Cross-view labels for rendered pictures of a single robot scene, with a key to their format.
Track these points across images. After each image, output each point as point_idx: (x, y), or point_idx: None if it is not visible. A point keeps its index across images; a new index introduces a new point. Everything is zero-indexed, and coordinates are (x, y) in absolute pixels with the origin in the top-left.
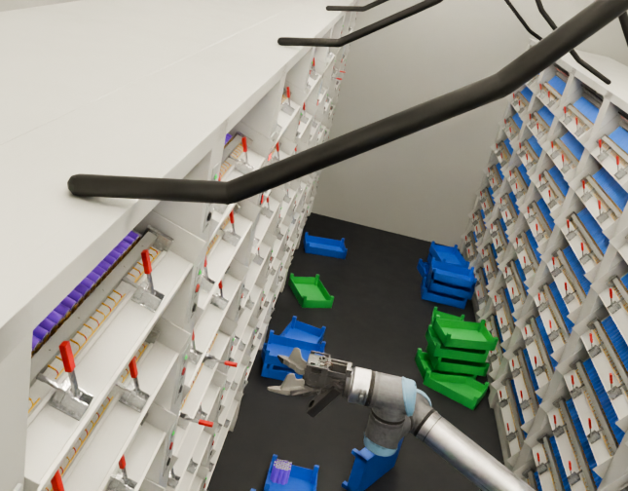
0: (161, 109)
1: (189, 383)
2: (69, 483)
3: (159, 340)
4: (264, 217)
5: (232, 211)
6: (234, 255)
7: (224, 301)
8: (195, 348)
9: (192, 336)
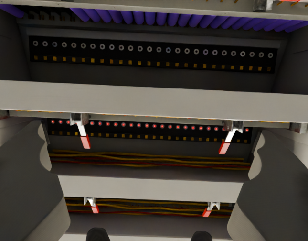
0: None
1: (291, 122)
2: None
3: None
4: None
5: (97, 212)
6: (115, 198)
7: (73, 119)
8: (231, 133)
9: (228, 146)
